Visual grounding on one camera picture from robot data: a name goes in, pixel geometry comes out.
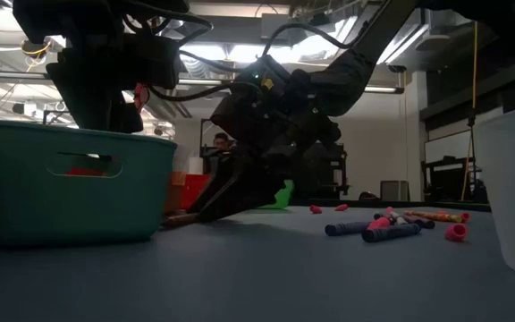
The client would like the person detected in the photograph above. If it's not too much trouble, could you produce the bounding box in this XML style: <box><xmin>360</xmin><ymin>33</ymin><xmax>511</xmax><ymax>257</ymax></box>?
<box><xmin>212</xmin><ymin>131</ymin><xmax>232</xmax><ymax>152</ymax></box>

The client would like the black equipment cabinet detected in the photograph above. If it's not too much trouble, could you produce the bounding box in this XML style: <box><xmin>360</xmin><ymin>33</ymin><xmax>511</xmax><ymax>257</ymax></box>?
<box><xmin>301</xmin><ymin>141</ymin><xmax>350</xmax><ymax>201</ymax></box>

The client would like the whiteboard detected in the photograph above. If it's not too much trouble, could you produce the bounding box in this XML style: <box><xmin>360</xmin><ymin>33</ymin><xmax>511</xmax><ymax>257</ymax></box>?
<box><xmin>424</xmin><ymin>128</ymin><xmax>481</xmax><ymax>165</ymax></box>

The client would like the black camera cable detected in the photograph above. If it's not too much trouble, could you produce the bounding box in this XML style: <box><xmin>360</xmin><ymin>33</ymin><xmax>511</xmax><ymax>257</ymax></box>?
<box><xmin>261</xmin><ymin>21</ymin><xmax>357</xmax><ymax>59</ymax></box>
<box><xmin>122</xmin><ymin>8</ymin><xmax>249</xmax><ymax>103</ymax></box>

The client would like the grey ceiling air unit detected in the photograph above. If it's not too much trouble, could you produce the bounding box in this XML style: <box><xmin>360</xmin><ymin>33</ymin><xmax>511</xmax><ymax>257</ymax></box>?
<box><xmin>260</xmin><ymin>13</ymin><xmax>308</xmax><ymax>46</ymax></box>

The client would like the red plastic basket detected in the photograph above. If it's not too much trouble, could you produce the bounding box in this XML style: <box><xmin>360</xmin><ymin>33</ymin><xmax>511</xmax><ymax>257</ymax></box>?
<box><xmin>180</xmin><ymin>174</ymin><xmax>212</xmax><ymax>210</ymax></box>
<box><xmin>63</xmin><ymin>166</ymin><xmax>107</xmax><ymax>177</ymax></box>

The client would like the orange plastic bin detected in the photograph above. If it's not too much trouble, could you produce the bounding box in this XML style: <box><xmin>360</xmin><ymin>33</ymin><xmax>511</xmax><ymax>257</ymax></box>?
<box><xmin>164</xmin><ymin>171</ymin><xmax>188</xmax><ymax>215</ymax></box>

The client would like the black yellow cord reel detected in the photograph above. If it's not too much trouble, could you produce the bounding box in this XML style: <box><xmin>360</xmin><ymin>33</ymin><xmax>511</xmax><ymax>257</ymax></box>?
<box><xmin>20</xmin><ymin>38</ymin><xmax>53</xmax><ymax>60</ymax></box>

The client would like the grey waste bin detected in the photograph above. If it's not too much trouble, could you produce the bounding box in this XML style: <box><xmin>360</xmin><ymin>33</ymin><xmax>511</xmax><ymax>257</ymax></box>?
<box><xmin>379</xmin><ymin>180</ymin><xmax>411</xmax><ymax>202</ymax></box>

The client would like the long ceiling light fixture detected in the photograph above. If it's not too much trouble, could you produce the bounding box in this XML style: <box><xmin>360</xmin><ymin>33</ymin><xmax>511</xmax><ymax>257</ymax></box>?
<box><xmin>0</xmin><ymin>70</ymin><xmax>405</xmax><ymax>95</ymax></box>

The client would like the green plastic basket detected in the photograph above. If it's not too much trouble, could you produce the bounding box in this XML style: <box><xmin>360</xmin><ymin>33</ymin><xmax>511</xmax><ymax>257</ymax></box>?
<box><xmin>257</xmin><ymin>179</ymin><xmax>295</xmax><ymax>210</ymax></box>

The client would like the orange brown crayon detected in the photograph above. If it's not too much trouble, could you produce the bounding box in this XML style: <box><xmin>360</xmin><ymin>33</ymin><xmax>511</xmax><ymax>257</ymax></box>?
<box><xmin>160</xmin><ymin>213</ymin><xmax>201</xmax><ymax>228</ymax></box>

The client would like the black right camera cable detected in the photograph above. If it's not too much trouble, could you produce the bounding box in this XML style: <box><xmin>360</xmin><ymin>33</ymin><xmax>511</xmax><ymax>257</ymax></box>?
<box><xmin>261</xmin><ymin>21</ymin><xmax>357</xmax><ymax>59</ymax></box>

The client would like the teal plastic bin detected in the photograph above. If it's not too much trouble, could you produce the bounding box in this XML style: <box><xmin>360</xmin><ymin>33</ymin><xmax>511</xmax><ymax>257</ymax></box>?
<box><xmin>0</xmin><ymin>119</ymin><xmax>179</xmax><ymax>246</ymax></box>

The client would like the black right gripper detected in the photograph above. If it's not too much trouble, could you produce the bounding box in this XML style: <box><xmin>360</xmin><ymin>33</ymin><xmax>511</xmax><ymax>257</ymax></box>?
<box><xmin>188</xmin><ymin>60</ymin><xmax>342</xmax><ymax>224</ymax></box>

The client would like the black equipment cart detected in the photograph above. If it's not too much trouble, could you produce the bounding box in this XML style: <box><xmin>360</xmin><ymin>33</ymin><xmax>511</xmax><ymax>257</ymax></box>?
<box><xmin>421</xmin><ymin>155</ymin><xmax>494</xmax><ymax>204</ymax></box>

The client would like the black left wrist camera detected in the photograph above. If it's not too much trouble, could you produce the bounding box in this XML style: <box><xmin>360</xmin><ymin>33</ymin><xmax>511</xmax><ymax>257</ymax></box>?
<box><xmin>122</xmin><ymin>34</ymin><xmax>182</xmax><ymax>90</ymax></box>

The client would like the black left camera cable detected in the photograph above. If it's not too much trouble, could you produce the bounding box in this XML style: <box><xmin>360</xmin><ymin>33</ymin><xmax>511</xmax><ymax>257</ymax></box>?
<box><xmin>122</xmin><ymin>8</ymin><xmax>249</xmax><ymax>103</ymax></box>

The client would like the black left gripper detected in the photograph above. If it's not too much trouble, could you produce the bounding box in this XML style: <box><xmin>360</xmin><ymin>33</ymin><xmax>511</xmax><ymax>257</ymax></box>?
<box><xmin>46</xmin><ymin>44</ymin><xmax>145</xmax><ymax>134</ymax></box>

